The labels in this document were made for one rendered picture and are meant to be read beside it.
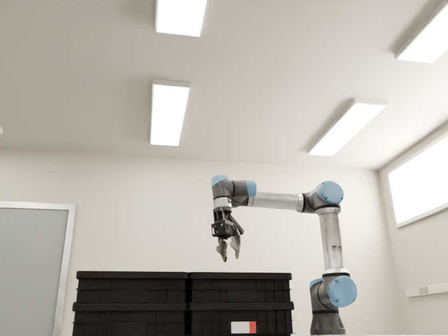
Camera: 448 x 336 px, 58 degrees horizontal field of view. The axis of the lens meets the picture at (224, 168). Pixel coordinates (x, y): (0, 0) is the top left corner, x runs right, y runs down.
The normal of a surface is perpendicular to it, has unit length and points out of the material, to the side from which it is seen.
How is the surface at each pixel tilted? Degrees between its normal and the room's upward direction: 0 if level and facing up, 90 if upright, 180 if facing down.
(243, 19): 180
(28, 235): 90
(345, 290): 97
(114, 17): 180
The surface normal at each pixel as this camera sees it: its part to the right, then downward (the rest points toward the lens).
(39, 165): 0.18, -0.37
